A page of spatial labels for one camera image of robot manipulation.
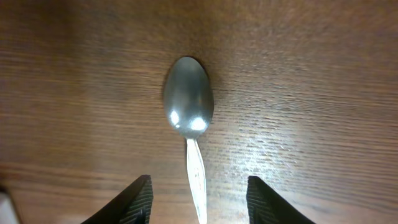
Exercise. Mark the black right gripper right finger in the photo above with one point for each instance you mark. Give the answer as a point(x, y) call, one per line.
point(266, 206)

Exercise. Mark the small silver spoon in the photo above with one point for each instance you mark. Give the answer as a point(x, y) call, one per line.
point(189, 106)

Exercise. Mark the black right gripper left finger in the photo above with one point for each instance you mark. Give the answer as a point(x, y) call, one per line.
point(132, 206)

